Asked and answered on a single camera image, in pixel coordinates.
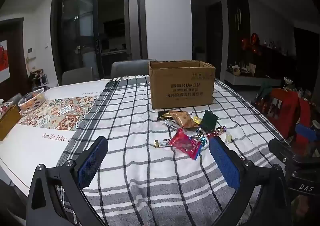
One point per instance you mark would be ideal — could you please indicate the white and gold bar packet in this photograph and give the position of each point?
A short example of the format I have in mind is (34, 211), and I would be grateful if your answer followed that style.
(163, 143)

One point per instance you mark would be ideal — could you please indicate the black and gold packet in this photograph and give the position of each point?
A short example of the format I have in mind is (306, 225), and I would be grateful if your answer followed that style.
(163, 115)

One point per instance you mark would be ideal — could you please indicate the dark green packet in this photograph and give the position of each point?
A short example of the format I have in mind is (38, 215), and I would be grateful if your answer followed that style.
(209, 120)

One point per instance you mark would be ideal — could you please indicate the small yellow candy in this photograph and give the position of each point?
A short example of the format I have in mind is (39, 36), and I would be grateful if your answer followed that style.
(197, 120)

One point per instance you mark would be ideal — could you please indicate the small white candy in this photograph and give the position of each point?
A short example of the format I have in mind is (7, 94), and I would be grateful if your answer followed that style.
(228, 138)

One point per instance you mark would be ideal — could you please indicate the silver refrigerator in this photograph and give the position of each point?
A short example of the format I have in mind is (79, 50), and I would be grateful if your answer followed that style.
(132, 23)

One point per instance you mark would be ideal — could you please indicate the brown snack packet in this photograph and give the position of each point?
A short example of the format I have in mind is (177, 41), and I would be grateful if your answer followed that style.
(183, 119)

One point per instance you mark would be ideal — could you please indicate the glass sliding door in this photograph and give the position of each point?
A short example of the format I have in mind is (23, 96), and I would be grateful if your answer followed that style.
(80, 36)

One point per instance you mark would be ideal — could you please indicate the dark room door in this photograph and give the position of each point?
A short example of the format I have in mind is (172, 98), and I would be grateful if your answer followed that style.
(214, 38)

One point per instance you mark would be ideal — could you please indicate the red foil balloons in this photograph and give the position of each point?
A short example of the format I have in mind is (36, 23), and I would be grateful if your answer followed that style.
(252, 41)

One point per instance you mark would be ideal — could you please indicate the brown cardboard box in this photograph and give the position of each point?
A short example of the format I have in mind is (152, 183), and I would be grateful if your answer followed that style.
(181, 86)

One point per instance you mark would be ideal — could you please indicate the white low bench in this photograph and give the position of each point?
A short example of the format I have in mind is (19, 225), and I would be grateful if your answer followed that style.
(252, 80)

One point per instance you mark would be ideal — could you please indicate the white plastic basket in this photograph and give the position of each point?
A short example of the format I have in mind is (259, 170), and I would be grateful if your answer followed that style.
(32, 101)

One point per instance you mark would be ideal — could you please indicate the red chair cover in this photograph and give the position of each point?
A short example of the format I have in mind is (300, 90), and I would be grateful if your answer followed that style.
(285, 111)

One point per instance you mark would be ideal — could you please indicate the red wall painting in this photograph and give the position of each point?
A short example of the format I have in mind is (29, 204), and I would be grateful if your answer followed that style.
(3, 61)

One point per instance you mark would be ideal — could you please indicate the silver foil candy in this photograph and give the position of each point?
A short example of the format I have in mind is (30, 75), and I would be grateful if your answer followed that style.
(199, 133)

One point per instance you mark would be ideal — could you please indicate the white printed tablecloth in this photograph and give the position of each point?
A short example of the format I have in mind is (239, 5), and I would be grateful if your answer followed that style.
(30, 151)

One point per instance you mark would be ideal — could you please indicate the grey dining chair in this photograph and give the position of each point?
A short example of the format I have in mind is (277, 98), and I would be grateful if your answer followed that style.
(130, 69)
(76, 76)

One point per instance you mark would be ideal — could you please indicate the blue foil candy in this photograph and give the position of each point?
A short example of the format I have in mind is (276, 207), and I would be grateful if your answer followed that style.
(203, 142)

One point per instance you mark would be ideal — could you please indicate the glass vase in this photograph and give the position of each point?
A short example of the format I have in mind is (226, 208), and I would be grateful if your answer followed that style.
(287, 83)

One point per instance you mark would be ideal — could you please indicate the dark sideboard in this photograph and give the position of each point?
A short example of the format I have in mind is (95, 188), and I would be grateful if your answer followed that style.
(275, 61)

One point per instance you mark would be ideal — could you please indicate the dark green cloth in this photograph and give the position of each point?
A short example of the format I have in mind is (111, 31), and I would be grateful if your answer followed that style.
(265, 90)

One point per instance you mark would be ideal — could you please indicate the silver and black stick packet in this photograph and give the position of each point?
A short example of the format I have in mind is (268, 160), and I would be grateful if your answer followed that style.
(171, 125)

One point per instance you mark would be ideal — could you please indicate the pink snack packet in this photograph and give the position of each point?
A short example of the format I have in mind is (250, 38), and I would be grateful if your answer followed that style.
(186, 145)

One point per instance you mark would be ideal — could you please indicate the small storage rack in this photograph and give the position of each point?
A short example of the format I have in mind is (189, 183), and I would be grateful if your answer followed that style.
(37, 77)

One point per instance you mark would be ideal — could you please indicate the brown tissue box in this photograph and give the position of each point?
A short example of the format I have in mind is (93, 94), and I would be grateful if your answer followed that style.
(8, 121)

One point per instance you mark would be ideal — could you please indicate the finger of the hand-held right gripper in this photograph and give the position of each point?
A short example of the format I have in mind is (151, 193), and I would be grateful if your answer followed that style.
(303, 133)
(278, 150)

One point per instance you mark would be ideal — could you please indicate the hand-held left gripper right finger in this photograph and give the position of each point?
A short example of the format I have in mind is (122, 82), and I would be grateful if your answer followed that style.
(225, 163)

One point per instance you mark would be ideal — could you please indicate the black and white checked cloth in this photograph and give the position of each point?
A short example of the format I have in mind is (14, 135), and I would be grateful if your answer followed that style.
(130, 121)

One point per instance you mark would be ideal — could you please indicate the tall dark cabinet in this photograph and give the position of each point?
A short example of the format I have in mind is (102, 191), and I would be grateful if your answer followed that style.
(237, 28)

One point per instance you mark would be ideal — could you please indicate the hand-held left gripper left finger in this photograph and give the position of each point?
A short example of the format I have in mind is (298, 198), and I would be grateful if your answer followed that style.
(91, 166)

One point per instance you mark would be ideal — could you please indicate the red snack packet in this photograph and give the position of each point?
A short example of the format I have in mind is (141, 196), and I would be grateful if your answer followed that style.
(212, 135)

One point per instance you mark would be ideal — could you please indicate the patterned tile table runner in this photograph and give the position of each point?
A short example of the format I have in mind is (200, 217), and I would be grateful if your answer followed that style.
(62, 113)

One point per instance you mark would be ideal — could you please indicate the foil candy with purple ends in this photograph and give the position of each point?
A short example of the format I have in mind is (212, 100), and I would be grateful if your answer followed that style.
(220, 130)

